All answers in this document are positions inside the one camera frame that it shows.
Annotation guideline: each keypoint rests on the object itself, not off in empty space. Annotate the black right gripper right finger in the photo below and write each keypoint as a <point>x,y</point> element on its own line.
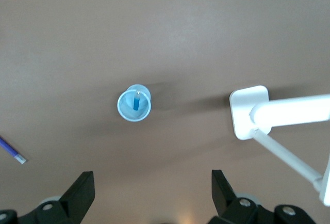
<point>239,208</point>

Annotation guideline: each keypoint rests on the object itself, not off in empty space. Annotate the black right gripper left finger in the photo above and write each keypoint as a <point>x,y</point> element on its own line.
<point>64,203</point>

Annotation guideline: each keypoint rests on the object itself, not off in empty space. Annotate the blue marker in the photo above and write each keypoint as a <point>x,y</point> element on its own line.
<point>136,102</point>

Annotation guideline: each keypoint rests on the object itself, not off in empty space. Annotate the purple marker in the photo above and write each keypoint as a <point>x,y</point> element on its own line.
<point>11,150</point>

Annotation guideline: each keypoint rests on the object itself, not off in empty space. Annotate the light blue mesh cup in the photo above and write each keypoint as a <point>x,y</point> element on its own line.
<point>126,111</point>

